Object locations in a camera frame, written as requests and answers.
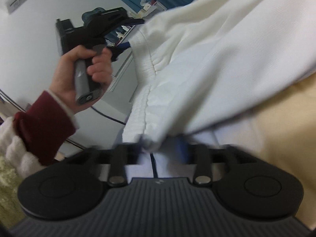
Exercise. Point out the white desk with drawers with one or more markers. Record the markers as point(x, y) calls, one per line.
point(124, 80)

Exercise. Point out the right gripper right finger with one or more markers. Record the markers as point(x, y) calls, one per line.
point(191, 161)

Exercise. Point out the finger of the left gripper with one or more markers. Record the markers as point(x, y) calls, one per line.
point(118, 49)
point(131, 22)

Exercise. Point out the person's left hand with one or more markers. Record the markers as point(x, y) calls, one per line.
point(70, 80)

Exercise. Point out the white sweatpants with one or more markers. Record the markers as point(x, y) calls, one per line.
point(210, 60)

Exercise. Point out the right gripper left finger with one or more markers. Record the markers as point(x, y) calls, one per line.
point(129, 161)

